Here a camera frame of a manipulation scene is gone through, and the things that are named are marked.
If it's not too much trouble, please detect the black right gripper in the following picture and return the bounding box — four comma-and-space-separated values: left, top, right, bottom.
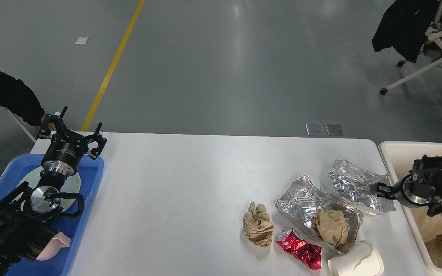
369, 174, 425, 208

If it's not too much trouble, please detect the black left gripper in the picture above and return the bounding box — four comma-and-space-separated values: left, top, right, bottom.
37, 106, 107, 177

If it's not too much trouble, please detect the silver foil wrapper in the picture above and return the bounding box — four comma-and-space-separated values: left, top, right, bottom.
321, 159, 396, 215

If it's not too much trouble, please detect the large brown paper bag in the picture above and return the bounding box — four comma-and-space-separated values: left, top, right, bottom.
410, 207, 442, 243

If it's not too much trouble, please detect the pink mug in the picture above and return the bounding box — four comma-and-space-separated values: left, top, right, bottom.
36, 231, 72, 261

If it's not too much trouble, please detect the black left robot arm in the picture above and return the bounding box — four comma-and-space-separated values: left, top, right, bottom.
0, 108, 107, 276

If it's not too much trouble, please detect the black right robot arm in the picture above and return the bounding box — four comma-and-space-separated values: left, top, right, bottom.
369, 155, 442, 217

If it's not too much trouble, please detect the tan boot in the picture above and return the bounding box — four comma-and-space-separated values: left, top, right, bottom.
36, 113, 74, 136

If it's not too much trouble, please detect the blue plastic tray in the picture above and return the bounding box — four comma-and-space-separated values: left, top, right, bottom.
0, 154, 105, 276

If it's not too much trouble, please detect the crumpled paper in foil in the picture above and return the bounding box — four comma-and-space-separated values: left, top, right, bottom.
311, 209, 349, 248

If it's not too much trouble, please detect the white paper cup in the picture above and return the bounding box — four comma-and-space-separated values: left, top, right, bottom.
327, 240, 384, 276

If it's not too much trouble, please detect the beige plastic bin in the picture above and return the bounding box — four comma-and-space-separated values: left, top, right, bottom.
379, 141, 442, 276

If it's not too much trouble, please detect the right clear floor plate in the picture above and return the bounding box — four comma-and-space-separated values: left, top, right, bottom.
325, 123, 344, 136

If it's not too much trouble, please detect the clear floor plate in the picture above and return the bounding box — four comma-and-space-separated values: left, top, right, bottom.
305, 123, 325, 136
325, 123, 344, 136

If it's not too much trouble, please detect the silver foil bag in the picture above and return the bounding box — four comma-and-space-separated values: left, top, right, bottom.
275, 174, 363, 255

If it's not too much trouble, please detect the white floor tag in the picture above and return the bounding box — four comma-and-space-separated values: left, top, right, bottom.
75, 37, 89, 45

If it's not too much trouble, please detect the left clear floor plate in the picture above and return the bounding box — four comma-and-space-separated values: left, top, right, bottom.
305, 123, 325, 136

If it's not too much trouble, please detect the person in black left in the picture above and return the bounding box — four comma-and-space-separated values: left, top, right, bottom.
0, 72, 45, 127

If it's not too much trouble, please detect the crushed red can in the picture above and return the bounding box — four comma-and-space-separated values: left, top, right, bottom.
275, 228, 322, 270

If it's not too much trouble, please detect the crumpled brown paper ball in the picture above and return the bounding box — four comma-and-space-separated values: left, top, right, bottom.
242, 201, 275, 248

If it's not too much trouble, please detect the black jacket on chair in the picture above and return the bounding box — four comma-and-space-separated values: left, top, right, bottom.
372, 0, 442, 62

